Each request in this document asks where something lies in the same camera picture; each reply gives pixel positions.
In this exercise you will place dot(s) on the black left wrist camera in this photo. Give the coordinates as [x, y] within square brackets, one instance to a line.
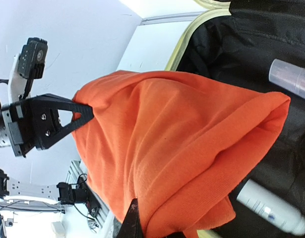
[27, 66]

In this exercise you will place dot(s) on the clear plastic rectangular case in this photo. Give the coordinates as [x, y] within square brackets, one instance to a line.
[288, 76]

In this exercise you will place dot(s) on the orange garment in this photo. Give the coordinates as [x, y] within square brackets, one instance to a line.
[144, 142]

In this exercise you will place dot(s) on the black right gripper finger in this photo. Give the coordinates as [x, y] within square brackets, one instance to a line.
[131, 226]

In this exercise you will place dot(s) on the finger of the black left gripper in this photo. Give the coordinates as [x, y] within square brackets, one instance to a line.
[41, 123]

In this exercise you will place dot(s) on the white deodorant spray bottle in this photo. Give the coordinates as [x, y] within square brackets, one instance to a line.
[272, 208]

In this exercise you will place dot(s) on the pale green hard-shell suitcase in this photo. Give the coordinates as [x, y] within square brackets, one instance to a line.
[232, 45]

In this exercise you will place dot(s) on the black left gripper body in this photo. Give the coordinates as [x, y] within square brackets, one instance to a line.
[10, 132]

